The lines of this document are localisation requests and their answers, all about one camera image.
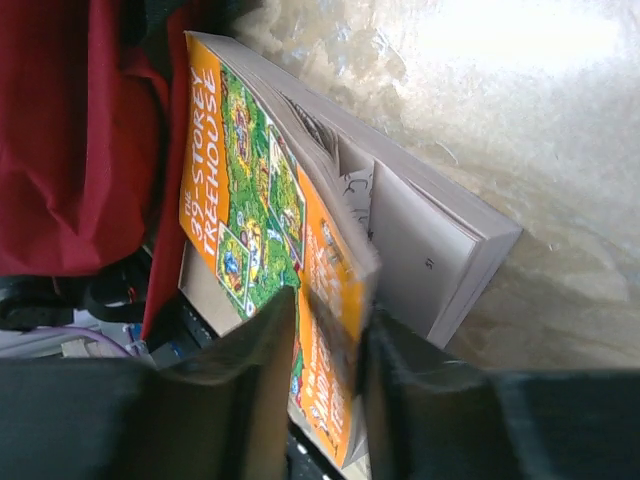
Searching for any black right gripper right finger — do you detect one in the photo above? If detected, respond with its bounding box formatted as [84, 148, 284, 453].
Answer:
[362, 310, 639, 479]

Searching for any red backpack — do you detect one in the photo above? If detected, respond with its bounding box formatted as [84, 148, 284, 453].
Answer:
[1, 1, 246, 336]

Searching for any orange treehouse book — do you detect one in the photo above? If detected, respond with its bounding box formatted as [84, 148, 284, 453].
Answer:
[179, 31, 522, 468]

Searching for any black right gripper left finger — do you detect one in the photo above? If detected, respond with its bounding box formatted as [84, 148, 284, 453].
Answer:
[1, 287, 296, 479]

